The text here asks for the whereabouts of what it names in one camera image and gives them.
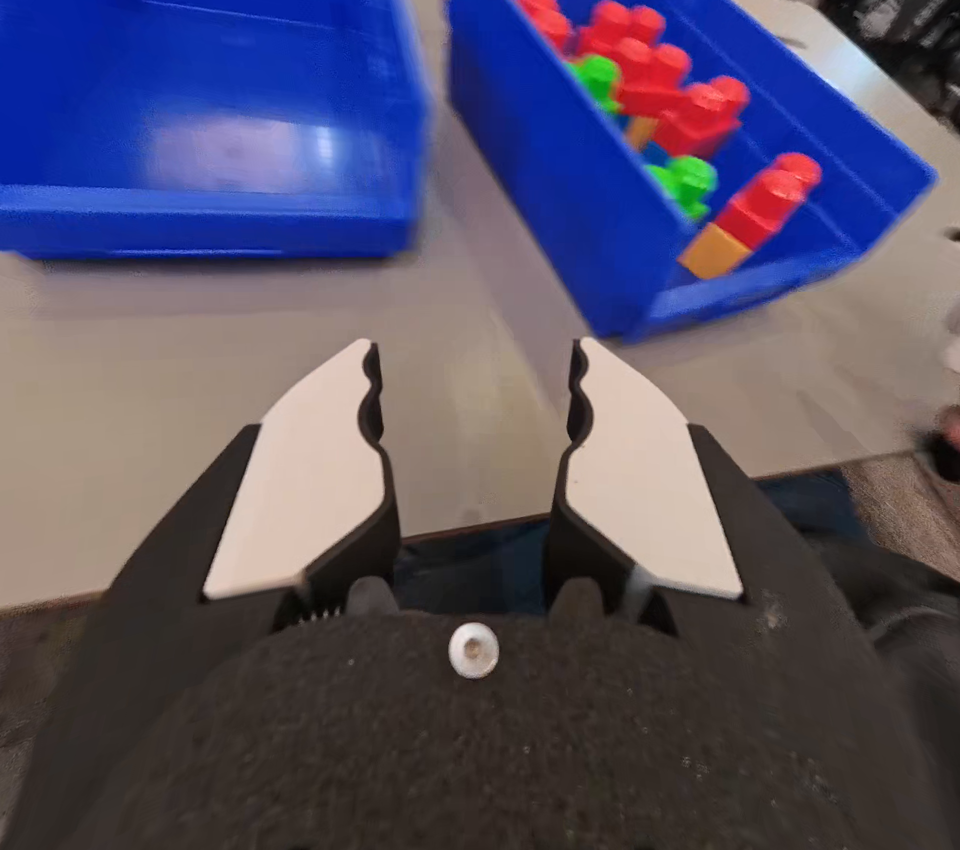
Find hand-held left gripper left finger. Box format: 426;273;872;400
202;338;402;619

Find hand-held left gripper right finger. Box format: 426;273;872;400
546;338;745;624

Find blue plastic bin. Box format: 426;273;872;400
442;0;940;346
0;0;434;264

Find cluster of assembled block bridges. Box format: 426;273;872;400
498;0;825;283

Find person's dark trousers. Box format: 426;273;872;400
390;468;960;791

